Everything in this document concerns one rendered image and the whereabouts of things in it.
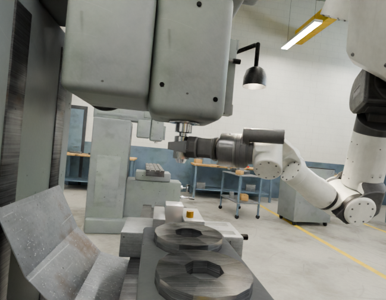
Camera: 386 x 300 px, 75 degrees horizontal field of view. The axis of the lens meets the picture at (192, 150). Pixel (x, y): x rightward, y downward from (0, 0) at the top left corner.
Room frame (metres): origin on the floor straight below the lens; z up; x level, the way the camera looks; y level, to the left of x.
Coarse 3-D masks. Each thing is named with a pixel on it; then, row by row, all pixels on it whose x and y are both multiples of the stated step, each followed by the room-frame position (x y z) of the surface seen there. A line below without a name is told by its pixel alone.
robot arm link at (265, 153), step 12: (252, 132) 0.59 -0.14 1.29; (264, 132) 0.58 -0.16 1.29; (276, 132) 0.57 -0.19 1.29; (240, 144) 0.60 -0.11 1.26; (252, 144) 0.61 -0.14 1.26; (264, 144) 0.60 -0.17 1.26; (276, 144) 0.60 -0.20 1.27; (240, 156) 0.60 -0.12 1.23; (252, 156) 0.61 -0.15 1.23; (264, 156) 0.57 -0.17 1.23; (276, 156) 0.57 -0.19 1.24; (264, 168) 0.58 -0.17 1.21; (276, 168) 0.57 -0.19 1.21
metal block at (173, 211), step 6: (168, 204) 0.75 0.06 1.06; (174, 204) 0.76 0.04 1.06; (180, 204) 0.77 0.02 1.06; (168, 210) 0.74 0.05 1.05; (174, 210) 0.74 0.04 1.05; (180, 210) 0.74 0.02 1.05; (168, 216) 0.74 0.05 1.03; (174, 216) 0.74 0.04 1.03; (180, 216) 0.74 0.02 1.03; (168, 222) 0.74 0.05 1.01; (174, 222) 0.74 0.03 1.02; (180, 222) 0.75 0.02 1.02
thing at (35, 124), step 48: (0, 0) 0.45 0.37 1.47; (0, 48) 0.46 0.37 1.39; (48, 48) 0.65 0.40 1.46; (0, 96) 0.47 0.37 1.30; (48, 96) 0.67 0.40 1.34; (0, 144) 0.49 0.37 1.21; (48, 144) 0.70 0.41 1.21; (0, 192) 0.49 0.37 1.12; (0, 240) 0.51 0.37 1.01; (0, 288) 0.52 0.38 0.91
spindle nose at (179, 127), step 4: (176, 124) 0.68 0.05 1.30; (180, 124) 0.67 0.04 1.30; (184, 124) 0.67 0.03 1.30; (188, 124) 0.67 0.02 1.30; (192, 124) 0.69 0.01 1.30; (176, 128) 0.68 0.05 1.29; (180, 128) 0.67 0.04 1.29; (184, 128) 0.67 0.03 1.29; (188, 128) 0.67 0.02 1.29; (188, 132) 0.67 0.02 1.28
